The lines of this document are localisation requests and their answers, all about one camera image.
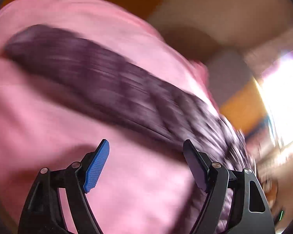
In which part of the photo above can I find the purple quilted down jacket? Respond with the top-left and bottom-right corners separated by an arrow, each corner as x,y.
4,25 -> 250,233

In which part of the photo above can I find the pink bed cover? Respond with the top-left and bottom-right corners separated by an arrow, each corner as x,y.
0,0 -> 210,233

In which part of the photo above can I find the grey yellow blue headboard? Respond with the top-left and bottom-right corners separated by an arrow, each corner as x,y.
206,50 -> 267,135

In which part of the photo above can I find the bedroom window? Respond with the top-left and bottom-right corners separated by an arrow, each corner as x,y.
256,55 -> 293,149

